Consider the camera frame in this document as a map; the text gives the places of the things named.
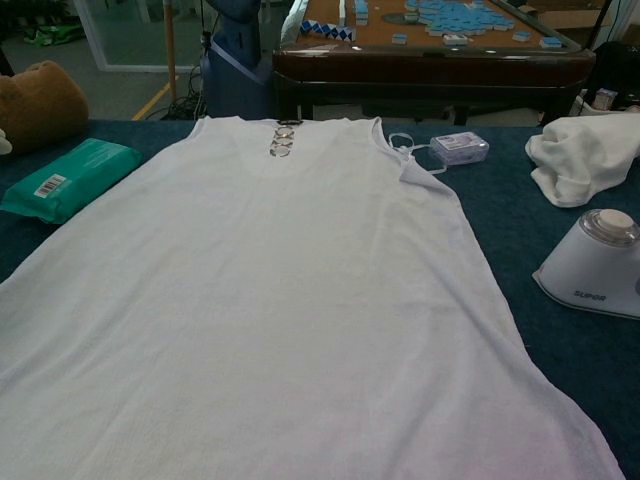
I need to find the black bag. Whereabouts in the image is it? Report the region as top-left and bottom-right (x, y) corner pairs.
(592, 40), (640, 112)

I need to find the brown wooden mahjong table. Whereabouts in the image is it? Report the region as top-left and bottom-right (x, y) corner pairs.
(272, 0), (597, 126)

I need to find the wooden pole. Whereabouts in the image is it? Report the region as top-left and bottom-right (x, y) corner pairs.
(163, 0), (180, 97)

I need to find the dark teal table cover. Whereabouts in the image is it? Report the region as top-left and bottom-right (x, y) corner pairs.
(0, 118), (640, 480)

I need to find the clear box with purple label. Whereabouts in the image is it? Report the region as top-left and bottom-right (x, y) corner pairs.
(430, 131), (490, 166)

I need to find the green wet wipes pack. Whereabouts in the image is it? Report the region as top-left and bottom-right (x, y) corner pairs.
(0, 137), (143, 225)

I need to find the brown plush capybara toy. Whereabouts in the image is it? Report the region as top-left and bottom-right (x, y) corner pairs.
(0, 59), (90, 155)

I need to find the cream crumpled towel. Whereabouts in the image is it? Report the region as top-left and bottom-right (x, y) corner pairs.
(524, 104), (640, 208)

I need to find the white Supor appliance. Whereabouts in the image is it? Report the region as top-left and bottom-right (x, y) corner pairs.
(531, 208), (640, 321)

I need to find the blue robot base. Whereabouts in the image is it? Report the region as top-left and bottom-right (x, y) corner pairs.
(199, 0), (274, 120)

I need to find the black floor cable bundle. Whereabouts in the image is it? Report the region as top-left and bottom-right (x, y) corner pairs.
(162, 62), (207, 121)

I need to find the blue white snake puzzle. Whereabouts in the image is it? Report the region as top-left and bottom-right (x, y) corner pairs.
(298, 18), (357, 42)

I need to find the cardboard box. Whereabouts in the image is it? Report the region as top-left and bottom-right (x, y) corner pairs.
(518, 0), (614, 32)

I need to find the white sleeveless top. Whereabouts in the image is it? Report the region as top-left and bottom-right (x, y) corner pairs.
(0, 115), (626, 480)

